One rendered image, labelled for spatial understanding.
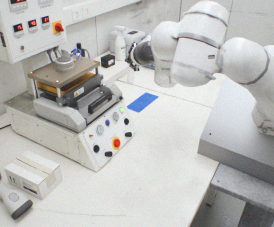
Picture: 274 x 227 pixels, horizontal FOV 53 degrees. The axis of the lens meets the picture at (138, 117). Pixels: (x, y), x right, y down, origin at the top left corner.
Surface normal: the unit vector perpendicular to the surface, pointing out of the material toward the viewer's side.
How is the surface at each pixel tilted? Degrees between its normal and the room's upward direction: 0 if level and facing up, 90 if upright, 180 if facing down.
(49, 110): 90
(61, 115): 90
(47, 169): 2
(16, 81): 90
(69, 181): 0
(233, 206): 0
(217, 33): 71
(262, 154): 44
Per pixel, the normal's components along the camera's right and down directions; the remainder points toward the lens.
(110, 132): 0.79, -0.07
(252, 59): 0.48, 0.21
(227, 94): -0.37, -0.27
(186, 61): -0.30, 0.05
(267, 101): -0.58, 0.69
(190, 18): -0.79, -0.33
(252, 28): -0.50, 0.48
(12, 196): 0.32, -0.64
